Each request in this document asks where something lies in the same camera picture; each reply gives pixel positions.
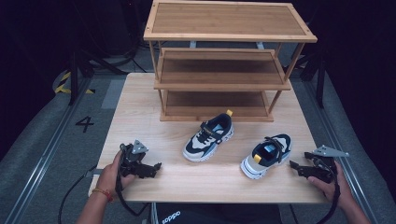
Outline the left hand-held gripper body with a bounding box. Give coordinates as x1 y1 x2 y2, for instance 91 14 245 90
119 139 152 178

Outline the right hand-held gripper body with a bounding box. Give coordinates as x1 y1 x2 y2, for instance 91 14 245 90
304 145 350 185

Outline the black and beige child's sneaker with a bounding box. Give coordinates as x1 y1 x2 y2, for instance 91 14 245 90
239 133 293 181
181 108 235 163

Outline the wooden three-tier shoe rack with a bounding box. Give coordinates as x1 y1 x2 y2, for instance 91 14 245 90
143 0 318 123

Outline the person's right hand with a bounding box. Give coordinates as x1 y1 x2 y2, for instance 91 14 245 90
306 161 352 210

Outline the person's left hand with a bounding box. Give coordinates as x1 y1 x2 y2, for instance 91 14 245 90
96 150 136 200

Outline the grey tape strip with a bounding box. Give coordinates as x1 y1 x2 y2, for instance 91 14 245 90
85 167 105 178

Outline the white table leg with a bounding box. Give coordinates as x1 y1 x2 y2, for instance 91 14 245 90
150 203 159 224

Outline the person's black clothing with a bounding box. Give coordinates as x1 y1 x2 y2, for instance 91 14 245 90
154 203 283 224

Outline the black metal stand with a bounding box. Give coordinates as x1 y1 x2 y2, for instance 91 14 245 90
297 50 329 109
67 46 127 106

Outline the yellow and black striped tape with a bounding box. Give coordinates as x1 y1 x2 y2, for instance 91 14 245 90
53 70 96 95

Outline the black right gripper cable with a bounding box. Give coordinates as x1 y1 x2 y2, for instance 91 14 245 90
315 160 342 224

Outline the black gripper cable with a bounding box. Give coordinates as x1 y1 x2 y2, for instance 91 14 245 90
114 148 151 217
315 160 342 224

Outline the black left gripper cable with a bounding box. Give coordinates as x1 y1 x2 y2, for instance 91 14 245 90
114 148 151 217

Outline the red string bracelet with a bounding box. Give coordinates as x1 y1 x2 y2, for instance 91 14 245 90
91 187 115 203

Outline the thin black cable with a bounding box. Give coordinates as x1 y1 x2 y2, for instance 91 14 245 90
57 163 98 224

